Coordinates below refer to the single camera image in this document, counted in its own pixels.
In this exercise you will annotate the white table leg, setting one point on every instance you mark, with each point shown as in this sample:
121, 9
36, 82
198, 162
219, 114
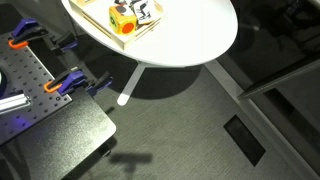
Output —
131, 83

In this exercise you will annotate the orange multicoloured soft cube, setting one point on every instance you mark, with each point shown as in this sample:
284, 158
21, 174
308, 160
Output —
122, 20

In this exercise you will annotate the black and white soft cube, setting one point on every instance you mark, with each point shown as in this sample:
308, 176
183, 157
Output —
145, 11

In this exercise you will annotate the wooden tray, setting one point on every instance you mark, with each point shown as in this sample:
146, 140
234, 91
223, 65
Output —
100, 20

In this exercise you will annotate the black floor hatch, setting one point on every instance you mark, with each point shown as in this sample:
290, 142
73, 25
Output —
244, 140

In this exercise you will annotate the black robot table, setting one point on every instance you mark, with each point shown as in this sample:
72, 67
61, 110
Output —
66, 133

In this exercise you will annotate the black perforated breadboard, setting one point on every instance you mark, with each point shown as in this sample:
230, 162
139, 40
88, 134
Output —
25, 76

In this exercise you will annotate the aluminium extrusion bar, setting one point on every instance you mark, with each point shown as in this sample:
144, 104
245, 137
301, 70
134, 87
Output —
13, 101

